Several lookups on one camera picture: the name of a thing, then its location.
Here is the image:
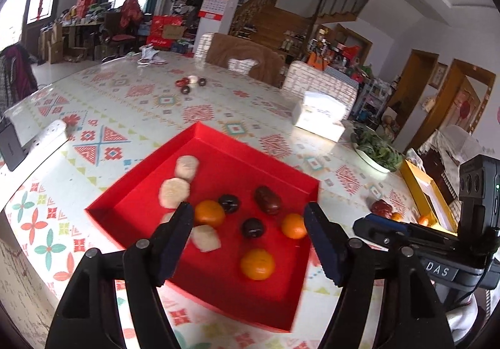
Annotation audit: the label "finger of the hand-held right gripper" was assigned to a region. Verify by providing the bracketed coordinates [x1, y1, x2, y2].
[352, 217, 458, 254]
[365, 213, 459, 242]

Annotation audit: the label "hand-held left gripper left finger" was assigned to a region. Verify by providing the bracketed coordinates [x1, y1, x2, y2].
[45, 201, 195, 349]

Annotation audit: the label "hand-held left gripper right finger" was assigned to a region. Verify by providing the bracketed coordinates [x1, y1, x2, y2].
[304, 202, 456, 349]

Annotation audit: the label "dark unpeeled water chestnut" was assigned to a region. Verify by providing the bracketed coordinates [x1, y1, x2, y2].
[217, 194, 240, 214]
[241, 217, 265, 239]

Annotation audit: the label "large orange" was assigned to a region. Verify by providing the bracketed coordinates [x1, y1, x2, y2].
[240, 248, 276, 281]

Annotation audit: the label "red tray box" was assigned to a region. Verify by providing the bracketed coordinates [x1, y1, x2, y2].
[85, 121, 321, 333]

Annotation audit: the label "small fruits far cluster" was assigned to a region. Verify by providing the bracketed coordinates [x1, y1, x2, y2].
[174, 75, 208, 95]

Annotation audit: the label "yellow taped shallow box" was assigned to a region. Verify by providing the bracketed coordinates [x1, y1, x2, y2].
[399, 159, 458, 234]

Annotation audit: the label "cabinet with fringed cloth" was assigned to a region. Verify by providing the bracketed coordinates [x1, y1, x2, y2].
[418, 124, 489, 178]

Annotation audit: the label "white oval plate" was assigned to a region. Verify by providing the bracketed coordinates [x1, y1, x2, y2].
[352, 142, 399, 174]

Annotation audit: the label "plate of green vegetables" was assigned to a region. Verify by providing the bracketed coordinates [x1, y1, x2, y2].
[350, 126, 405, 172]

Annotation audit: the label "white tissue box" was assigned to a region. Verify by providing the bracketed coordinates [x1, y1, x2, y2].
[292, 90, 351, 142]

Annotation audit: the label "patterned tablecloth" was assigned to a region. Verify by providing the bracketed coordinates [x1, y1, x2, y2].
[0, 50, 462, 349]

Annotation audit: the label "white power strip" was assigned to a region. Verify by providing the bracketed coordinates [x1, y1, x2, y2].
[21, 119, 71, 156]

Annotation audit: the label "crumpled white paper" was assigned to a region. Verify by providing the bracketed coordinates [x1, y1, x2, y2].
[137, 45, 167, 66]

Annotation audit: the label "black flat device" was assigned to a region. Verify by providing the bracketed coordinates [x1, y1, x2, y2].
[0, 117, 30, 172]

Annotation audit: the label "wooden chair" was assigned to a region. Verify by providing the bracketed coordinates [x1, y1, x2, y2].
[205, 33, 288, 88]

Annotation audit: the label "red gift box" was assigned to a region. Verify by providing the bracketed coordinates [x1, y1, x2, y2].
[147, 15, 187, 51]

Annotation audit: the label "wooden staircase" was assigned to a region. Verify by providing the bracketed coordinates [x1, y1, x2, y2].
[230, 0, 379, 45]

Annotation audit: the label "chair with red cloth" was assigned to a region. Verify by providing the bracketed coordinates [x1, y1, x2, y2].
[102, 0, 143, 57]

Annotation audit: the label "dark hanging clothes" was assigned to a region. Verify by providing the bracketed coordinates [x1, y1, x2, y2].
[0, 43, 38, 111]

